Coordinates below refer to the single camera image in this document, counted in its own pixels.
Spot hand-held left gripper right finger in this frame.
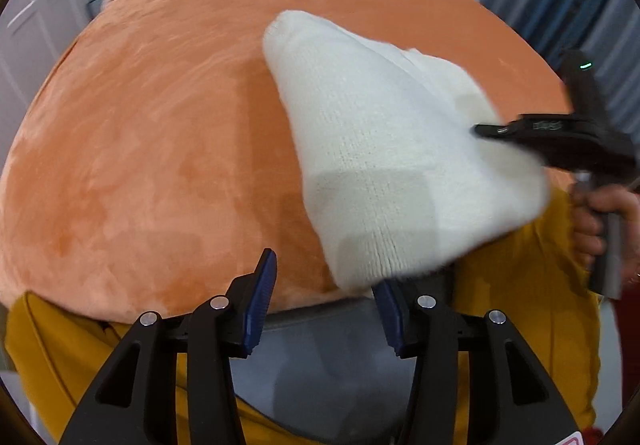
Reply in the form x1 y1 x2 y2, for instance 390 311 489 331
372 277 583 445

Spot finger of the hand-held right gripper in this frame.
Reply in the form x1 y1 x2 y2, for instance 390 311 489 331
473 113 571 160

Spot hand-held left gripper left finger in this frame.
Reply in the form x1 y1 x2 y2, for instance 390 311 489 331
60 248 278 445

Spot white knit cardigan red buttons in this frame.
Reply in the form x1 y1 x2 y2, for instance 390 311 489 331
262 10 553 291

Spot person's right hand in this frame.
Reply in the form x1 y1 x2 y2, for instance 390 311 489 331
570 182 640 288

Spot grey bed base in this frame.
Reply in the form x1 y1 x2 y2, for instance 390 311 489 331
227 270 458 426

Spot person's yellow clothing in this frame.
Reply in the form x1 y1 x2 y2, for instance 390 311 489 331
5 190 621 445

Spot orange plush blanket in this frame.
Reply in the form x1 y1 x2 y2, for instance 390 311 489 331
0 0 576 316

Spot white wardrobe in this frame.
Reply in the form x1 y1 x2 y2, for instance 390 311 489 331
0 0 108 150

